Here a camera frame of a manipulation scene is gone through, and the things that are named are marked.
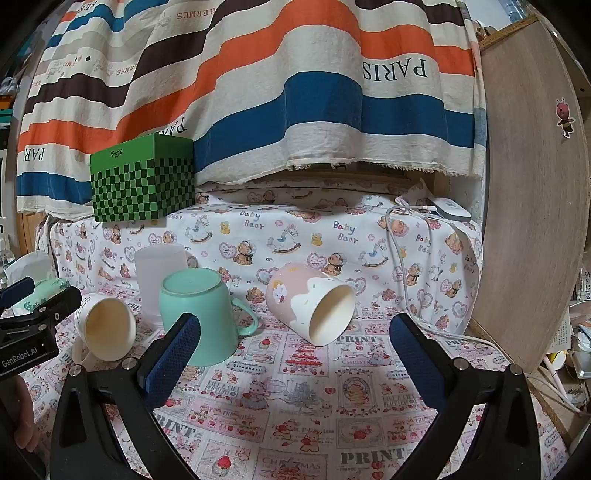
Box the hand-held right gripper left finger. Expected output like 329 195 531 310
50 313 204 480

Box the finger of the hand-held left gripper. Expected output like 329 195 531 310
0 276 36 309
0 286 83 331

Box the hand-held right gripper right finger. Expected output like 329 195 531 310
389 314 541 480

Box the pink cup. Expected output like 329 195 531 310
265 263 356 346

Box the mint green cup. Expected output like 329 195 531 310
159 268 258 367

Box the translucent white cup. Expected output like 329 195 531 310
134 246 189 325

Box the person's left hand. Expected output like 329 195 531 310
11 376 38 453

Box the green wipes packet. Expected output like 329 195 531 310
18 277 71 315

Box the white plastic bag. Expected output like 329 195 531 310
4 251 57 288

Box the pink patchwork print cloth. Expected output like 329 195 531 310
0 286 571 480

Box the green checkered box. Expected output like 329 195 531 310
90 133 197 223

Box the white charger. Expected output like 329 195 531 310
427 196 472 221

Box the white bear print cloth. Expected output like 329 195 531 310
48 191 483 337

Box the wooden panel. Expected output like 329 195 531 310
462 14 591 376

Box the cartoon sticker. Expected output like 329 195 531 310
555 98 576 138

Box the striped cloth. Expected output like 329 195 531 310
16 0 488 215

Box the white cable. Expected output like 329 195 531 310
385 196 502 347

